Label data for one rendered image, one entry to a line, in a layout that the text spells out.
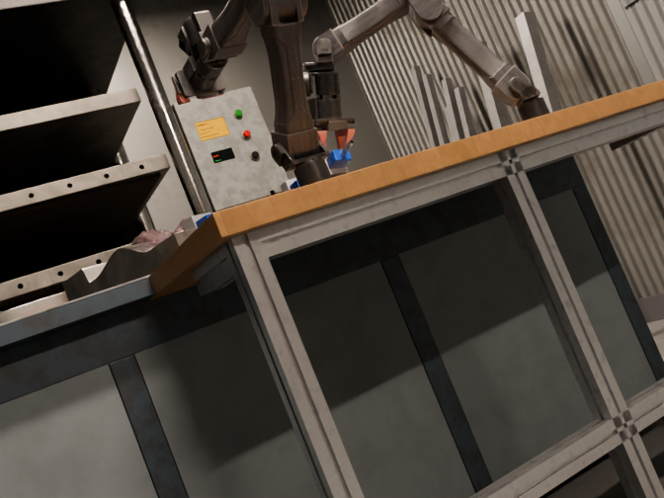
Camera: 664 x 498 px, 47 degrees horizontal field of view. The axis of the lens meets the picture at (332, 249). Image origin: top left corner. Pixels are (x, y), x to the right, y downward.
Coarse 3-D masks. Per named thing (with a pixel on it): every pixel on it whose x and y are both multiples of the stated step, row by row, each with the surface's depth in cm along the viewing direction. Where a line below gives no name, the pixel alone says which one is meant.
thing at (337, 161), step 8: (352, 144) 171; (336, 152) 175; (344, 152) 173; (328, 160) 177; (336, 160) 174; (344, 160) 175; (328, 168) 177; (336, 168) 178; (344, 168) 179; (336, 176) 179
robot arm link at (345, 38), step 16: (384, 0) 175; (400, 0) 174; (416, 0) 172; (432, 0) 172; (368, 16) 175; (384, 16) 175; (400, 16) 178; (432, 16) 172; (336, 32) 175; (352, 32) 175; (368, 32) 175; (336, 48) 174; (352, 48) 178
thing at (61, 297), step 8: (48, 296) 221; (56, 296) 221; (64, 296) 222; (24, 304) 217; (32, 304) 218; (40, 304) 219; (48, 304) 220; (56, 304) 221; (0, 312) 214; (8, 312) 215; (16, 312) 216; (24, 312) 217; (32, 312) 218; (0, 320) 214; (8, 320) 214
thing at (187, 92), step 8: (176, 72) 169; (184, 72) 170; (184, 80) 169; (192, 80) 169; (200, 80) 167; (208, 80) 166; (216, 80) 173; (184, 88) 169; (192, 88) 170; (200, 88) 170; (208, 88) 170; (216, 88) 172; (224, 88) 173; (184, 96) 169; (192, 96) 170
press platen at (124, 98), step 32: (96, 96) 246; (128, 96) 250; (0, 128) 231; (32, 128) 238; (64, 128) 249; (96, 128) 260; (0, 160) 253; (32, 160) 265; (64, 160) 278; (96, 160) 292; (0, 192) 284
